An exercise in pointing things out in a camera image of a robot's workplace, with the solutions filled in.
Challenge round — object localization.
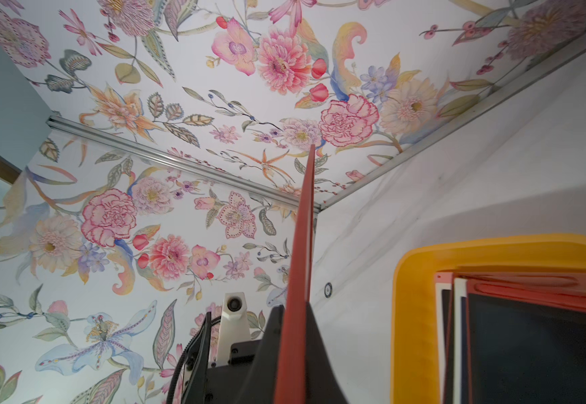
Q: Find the red writing tablet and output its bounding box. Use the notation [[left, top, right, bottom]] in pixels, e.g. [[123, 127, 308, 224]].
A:
[[274, 145, 316, 404], [466, 274, 586, 403]]

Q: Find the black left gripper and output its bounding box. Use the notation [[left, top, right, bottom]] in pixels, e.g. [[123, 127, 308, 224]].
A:
[[181, 313, 261, 403]]

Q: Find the pink writing tablet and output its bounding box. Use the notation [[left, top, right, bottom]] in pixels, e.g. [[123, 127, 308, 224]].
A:
[[434, 272, 454, 404]]

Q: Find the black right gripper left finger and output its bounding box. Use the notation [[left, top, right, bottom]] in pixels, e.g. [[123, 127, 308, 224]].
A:
[[234, 306, 285, 403]]

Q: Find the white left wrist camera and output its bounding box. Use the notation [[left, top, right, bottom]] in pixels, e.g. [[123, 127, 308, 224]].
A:
[[216, 292, 251, 366]]

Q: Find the white writing tablet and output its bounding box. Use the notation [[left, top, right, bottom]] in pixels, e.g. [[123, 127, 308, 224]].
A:
[[452, 278, 471, 404]]

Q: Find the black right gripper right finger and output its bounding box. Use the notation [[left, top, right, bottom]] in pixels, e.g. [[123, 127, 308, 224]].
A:
[[305, 303, 348, 404]]

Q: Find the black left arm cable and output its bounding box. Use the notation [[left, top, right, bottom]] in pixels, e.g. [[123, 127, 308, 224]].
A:
[[165, 315, 223, 404]]

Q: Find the yellow plastic storage box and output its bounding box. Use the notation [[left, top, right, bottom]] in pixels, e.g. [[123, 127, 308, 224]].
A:
[[390, 234, 586, 403]]

